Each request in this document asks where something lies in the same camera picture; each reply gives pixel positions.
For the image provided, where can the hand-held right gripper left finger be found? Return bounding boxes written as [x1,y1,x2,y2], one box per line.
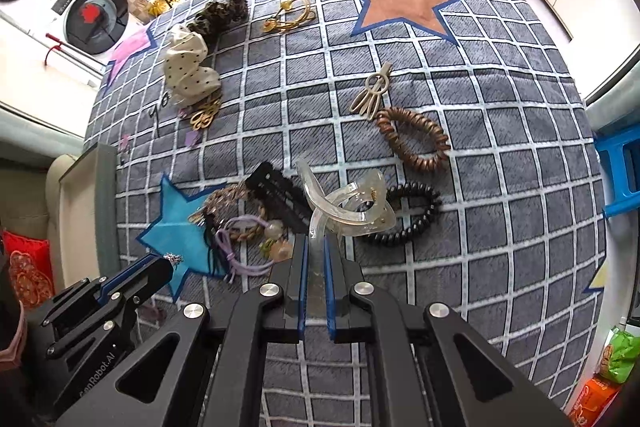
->
[55,234,308,427]

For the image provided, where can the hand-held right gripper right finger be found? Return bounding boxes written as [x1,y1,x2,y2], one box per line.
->
[322,236,573,427]

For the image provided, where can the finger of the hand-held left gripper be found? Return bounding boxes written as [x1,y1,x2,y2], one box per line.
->
[39,253,174,325]
[45,279,171,358]

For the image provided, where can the purple cord beaded hair tie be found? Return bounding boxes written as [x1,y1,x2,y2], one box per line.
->
[215,214,296,282]

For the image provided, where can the grey rimmed jewelry tray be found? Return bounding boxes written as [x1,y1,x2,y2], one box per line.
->
[59,143,121,289]

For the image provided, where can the clear hair claw clip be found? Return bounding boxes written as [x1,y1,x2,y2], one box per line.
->
[295,157,398,323]

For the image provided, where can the black spiral hair tie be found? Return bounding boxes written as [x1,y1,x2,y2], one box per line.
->
[360,182,443,248]

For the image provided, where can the black snap hair clip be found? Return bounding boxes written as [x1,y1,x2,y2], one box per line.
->
[245,162,313,235]

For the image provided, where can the brown spiral hair tie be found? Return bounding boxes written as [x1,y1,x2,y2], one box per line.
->
[375,107,453,172]

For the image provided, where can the red embroidered cushion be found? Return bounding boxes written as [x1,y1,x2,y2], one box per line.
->
[0,229,56,313]

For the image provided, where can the grey checked star blanket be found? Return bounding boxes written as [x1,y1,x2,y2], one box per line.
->
[82,0,608,427]

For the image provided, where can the beige sofa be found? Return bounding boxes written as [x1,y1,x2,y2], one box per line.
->
[0,152,68,293]

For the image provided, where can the gold metal hair clip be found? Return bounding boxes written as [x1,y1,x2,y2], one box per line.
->
[189,99,221,130]

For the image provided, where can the beige metal claw clip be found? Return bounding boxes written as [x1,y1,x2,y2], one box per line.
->
[350,64,393,120]

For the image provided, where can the cream polka dot hair bow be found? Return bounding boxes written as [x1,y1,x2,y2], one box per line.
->
[164,24,222,108]

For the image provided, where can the white washing machine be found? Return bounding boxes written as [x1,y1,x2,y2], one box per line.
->
[30,0,135,58]

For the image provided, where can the leopard print hair bow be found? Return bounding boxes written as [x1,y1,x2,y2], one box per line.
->
[187,0,251,38]

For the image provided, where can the green snack packet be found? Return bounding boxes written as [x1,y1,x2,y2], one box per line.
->
[599,327,640,384]

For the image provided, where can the blue plastic stool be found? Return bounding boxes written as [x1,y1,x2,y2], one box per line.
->
[594,131,640,222]

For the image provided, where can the gold cord hair tie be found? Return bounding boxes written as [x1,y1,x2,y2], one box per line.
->
[262,0,318,34]

